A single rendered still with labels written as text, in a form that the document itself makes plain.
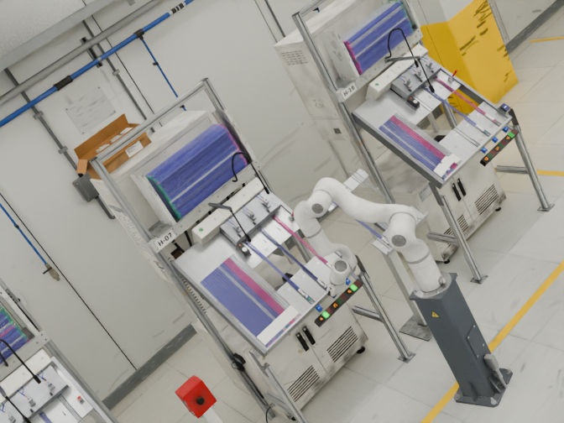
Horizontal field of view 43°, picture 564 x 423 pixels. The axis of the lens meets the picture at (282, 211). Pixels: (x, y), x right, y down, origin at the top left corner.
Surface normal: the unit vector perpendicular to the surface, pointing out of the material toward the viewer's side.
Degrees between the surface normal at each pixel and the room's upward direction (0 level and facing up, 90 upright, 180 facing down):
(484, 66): 90
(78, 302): 90
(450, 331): 90
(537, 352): 0
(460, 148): 44
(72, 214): 90
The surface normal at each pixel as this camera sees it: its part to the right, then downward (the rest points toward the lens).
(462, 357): -0.53, 0.61
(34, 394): 0.08, -0.47
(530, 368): -0.46, -0.79
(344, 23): 0.54, 0.11
